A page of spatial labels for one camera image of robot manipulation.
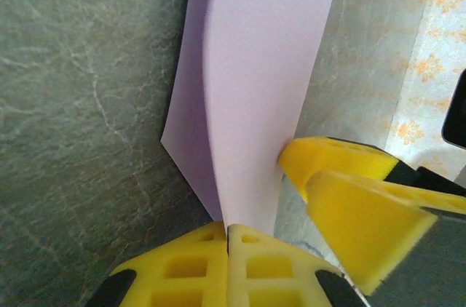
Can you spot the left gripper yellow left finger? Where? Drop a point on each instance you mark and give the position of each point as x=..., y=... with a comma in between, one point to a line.
x=182, y=270

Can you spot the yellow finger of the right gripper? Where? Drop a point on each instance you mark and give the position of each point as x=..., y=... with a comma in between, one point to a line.
x=327, y=154
x=364, y=227

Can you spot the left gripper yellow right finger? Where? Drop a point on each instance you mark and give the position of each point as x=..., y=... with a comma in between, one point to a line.
x=269, y=274

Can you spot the lilac paper sheet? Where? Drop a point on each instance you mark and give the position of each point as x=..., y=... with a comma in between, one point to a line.
x=255, y=67

